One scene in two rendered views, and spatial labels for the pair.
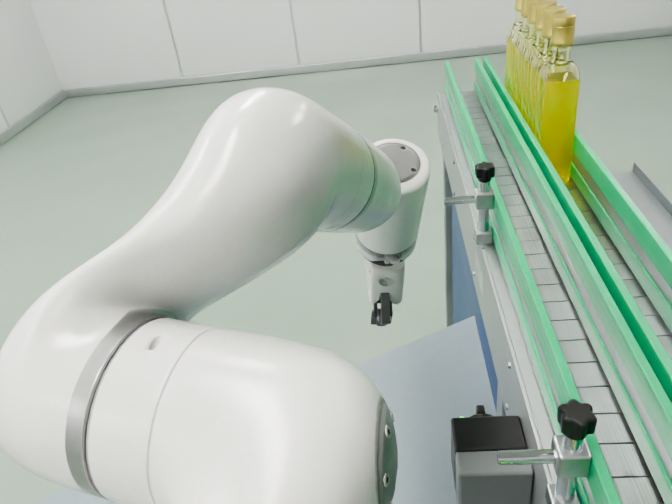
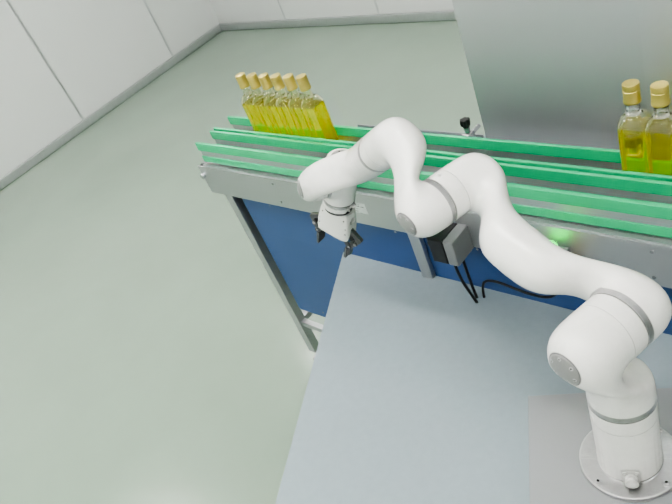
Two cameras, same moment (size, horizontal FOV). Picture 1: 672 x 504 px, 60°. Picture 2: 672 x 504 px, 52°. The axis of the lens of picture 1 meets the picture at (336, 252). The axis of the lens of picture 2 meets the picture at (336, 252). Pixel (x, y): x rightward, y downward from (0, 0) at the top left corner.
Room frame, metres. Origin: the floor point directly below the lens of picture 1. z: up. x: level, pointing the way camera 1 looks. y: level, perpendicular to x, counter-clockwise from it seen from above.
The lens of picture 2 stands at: (-0.41, 1.03, 2.09)
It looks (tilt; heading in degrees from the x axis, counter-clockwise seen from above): 35 degrees down; 316
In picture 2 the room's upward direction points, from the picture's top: 24 degrees counter-clockwise
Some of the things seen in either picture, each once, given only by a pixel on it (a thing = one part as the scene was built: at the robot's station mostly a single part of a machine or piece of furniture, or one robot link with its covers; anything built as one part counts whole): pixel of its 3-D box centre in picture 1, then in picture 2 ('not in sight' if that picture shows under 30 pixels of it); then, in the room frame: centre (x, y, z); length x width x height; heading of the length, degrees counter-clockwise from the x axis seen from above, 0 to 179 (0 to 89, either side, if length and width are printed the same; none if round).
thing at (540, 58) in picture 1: (548, 91); (304, 115); (0.99, -0.41, 1.19); 0.06 x 0.06 x 0.28; 82
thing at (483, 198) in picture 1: (468, 206); not in sight; (0.76, -0.21, 1.11); 0.07 x 0.04 x 0.13; 82
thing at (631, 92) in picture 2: not in sight; (631, 92); (-0.03, -0.28, 1.31); 0.04 x 0.04 x 0.04
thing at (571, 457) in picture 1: (541, 465); not in sight; (0.30, -0.15, 1.11); 0.07 x 0.04 x 0.13; 82
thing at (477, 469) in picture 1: (489, 466); (450, 243); (0.42, -0.14, 0.96); 0.08 x 0.08 x 0.08; 82
